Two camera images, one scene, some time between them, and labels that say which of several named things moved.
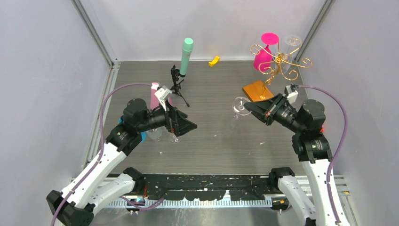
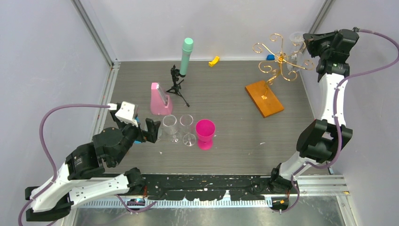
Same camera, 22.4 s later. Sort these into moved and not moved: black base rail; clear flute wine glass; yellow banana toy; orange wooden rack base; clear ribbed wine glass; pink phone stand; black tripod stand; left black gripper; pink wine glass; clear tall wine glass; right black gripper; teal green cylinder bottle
Moved: right black gripper; left black gripper; clear flute wine glass; pink wine glass; clear tall wine glass
Not moved: pink phone stand; black base rail; teal green cylinder bottle; yellow banana toy; orange wooden rack base; black tripod stand; clear ribbed wine glass
